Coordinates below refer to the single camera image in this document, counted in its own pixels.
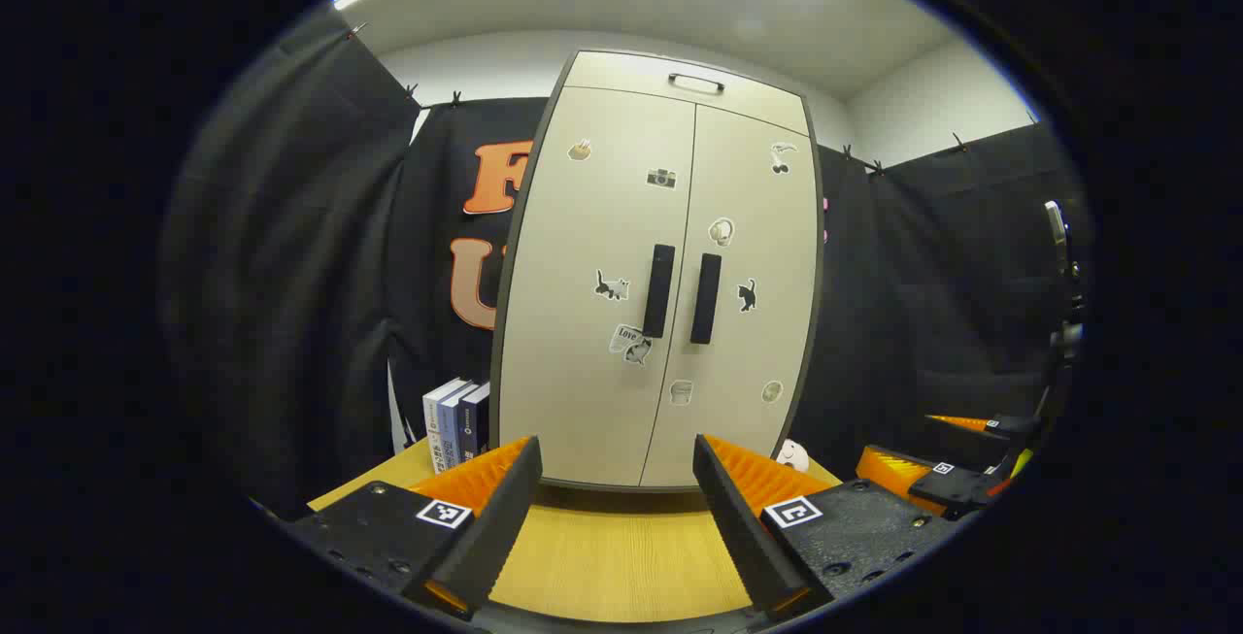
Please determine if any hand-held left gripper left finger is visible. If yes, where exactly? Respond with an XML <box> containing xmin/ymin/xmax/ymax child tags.
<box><xmin>284</xmin><ymin>435</ymin><xmax>543</xmax><ymax>622</ymax></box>

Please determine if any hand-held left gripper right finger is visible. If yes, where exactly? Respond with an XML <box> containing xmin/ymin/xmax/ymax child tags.
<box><xmin>692</xmin><ymin>434</ymin><xmax>964</xmax><ymax>622</ymax></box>

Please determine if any pale shoe cabinet door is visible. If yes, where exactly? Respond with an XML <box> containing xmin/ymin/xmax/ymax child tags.
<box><xmin>496</xmin><ymin>84</ymin><xmax>697</xmax><ymax>490</ymax></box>
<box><xmin>640</xmin><ymin>104</ymin><xmax>821</xmax><ymax>490</ymax></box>

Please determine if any black door handle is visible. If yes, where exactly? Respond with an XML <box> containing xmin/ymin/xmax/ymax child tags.
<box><xmin>689</xmin><ymin>251</ymin><xmax>723</xmax><ymax>346</ymax></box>
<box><xmin>642</xmin><ymin>243</ymin><xmax>677</xmax><ymax>340</ymax></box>

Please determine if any pale double-door shoe cabinet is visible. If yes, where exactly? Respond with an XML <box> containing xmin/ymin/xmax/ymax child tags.
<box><xmin>488</xmin><ymin>49</ymin><xmax>826</xmax><ymax>495</ymax></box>

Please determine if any blue-grey book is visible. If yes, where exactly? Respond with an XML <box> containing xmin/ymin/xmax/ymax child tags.
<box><xmin>437</xmin><ymin>381</ymin><xmax>478</xmax><ymax>471</ymax></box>

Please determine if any white book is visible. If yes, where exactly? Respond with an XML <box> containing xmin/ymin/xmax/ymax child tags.
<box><xmin>422</xmin><ymin>378</ymin><xmax>468</xmax><ymax>476</ymax></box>

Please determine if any black backdrop cloth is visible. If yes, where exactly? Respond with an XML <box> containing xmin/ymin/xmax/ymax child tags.
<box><xmin>160</xmin><ymin>8</ymin><xmax>1089</xmax><ymax>518</ymax></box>

